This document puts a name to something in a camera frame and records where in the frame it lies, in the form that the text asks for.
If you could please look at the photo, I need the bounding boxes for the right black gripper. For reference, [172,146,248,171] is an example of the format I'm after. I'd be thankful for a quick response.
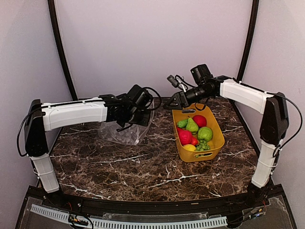
[163,84,212,109]

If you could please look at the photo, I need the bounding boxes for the clear zip top bag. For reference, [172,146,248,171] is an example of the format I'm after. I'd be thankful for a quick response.
[98,111,155,146]

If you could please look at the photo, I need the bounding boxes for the green toy pear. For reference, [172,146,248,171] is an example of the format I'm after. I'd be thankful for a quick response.
[185,117,199,135]

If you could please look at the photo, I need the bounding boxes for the pink red toy fruit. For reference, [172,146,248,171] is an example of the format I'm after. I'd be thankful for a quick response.
[178,130,193,146]

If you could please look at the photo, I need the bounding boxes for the yellow plastic basket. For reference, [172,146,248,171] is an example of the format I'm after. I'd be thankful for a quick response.
[172,104,225,162]

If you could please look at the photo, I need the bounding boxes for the red toy chili pepper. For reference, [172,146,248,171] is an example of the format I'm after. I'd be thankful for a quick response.
[176,128,198,146]

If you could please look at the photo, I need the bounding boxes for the yellow toy lemon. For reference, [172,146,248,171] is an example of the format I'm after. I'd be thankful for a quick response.
[183,144,196,151]

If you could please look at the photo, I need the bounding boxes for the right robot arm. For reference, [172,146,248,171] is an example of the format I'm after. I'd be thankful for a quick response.
[163,64,290,207]

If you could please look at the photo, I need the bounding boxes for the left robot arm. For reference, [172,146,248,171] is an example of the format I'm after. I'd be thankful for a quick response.
[16,84,153,208]

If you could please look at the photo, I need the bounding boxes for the green toy cucumber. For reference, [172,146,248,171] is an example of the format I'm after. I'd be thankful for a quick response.
[177,119,188,128]

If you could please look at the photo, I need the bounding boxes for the red toy tomato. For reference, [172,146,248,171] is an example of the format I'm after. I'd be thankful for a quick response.
[193,115,207,128]

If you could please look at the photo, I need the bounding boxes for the green toy grapes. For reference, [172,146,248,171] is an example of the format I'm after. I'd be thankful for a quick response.
[196,139,211,151]

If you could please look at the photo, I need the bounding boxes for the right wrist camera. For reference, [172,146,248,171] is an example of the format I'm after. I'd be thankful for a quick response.
[167,75,188,92]

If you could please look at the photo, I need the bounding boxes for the left black frame post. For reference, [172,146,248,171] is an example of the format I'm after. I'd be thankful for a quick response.
[47,0,78,101]

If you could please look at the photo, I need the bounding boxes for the black frame post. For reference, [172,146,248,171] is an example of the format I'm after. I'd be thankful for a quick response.
[47,0,78,101]
[237,0,259,81]

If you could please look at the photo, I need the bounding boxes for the white slotted cable duct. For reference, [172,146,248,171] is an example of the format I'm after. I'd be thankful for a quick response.
[30,204,227,229]

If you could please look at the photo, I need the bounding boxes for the right black frame post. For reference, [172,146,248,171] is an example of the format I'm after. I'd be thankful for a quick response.
[237,0,259,81]

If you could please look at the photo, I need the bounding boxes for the black front rail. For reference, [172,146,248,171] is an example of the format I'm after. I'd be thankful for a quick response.
[26,185,284,216]

